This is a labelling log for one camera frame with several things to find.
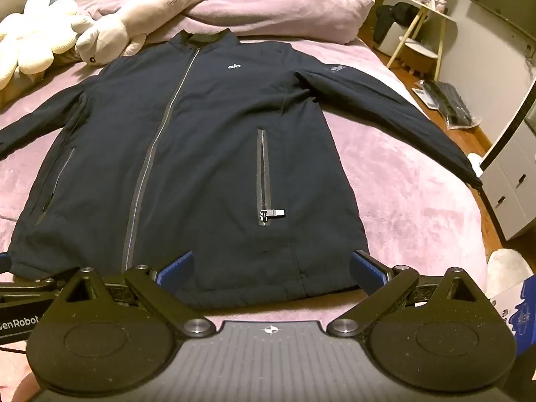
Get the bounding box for dark navy zip jacket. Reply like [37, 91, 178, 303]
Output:
[1, 30, 481, 309]

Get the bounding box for black clothes by table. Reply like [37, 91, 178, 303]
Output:
[373, 2, 419, 45]

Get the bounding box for purple bed blanket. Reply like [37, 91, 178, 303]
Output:
[1, 38, 487, 326]

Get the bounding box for white fluffy slipper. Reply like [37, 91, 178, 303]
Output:
[486, 249, 534, 298]

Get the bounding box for white drawer cabinet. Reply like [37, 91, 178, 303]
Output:
[480, 90, 535, 241]

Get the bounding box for black bag on floor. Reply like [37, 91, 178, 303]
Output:
[411, 80, 481, 130]

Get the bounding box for cream flower plush pillow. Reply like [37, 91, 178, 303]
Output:
[1, 0, 81, 88]

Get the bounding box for round stool under table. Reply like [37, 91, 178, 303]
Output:
[399, 39, 438, 76]

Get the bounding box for long pink plush toy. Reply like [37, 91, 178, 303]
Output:
[72, 0, 203, 66]

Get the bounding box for yellow legged side table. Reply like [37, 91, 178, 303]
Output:
[386, 0, 457, 81]

